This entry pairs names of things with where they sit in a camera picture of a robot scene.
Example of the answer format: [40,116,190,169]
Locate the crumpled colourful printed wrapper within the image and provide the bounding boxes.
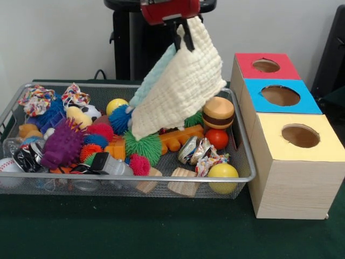
[61,83,91,108]
[18,85,57,117]

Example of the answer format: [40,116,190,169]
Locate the dark green table cloth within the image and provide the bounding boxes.
[0,78,345,259]

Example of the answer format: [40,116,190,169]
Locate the plain green spiky ball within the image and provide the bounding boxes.
[124,129,162,167]

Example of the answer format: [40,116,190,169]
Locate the white baseball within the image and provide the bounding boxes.
[0,158,25,189]

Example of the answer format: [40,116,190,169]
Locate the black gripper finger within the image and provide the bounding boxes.
[169,22,184,52]
[179,18,195,52]

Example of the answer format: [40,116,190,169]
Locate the black chair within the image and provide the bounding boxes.
[311,4,345,94]

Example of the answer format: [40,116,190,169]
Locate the crushed black can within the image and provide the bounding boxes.
[12,142,44,173]

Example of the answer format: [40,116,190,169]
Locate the wooden box with three holes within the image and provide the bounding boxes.
[230,52,345,220]

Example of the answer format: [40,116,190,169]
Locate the shallow wire mesh bin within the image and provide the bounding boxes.
[0,83,257,200]

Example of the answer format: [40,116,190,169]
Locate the light blue waffle cloth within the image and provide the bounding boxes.
[129,44,176,108]

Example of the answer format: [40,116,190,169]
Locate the large yellow ball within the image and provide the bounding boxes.
[207,162,240,195]

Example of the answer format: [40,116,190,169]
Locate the cream waffle cloth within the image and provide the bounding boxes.
[131,16,227,141]

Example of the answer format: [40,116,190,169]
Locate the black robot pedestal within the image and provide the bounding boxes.
[103,0,218,81]

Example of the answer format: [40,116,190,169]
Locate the toy burger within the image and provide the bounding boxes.
[202,96,236,130]

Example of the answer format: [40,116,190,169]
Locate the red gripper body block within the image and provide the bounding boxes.
[140,0,202,26]

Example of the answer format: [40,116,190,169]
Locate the red tomato ball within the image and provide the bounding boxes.
[204,128,229,151]

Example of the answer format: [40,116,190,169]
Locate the neighbouring green covered table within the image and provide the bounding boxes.
[318,88,345,126]

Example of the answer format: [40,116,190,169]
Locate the purple spiky rubber toy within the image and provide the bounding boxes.
[40,118,87,171]

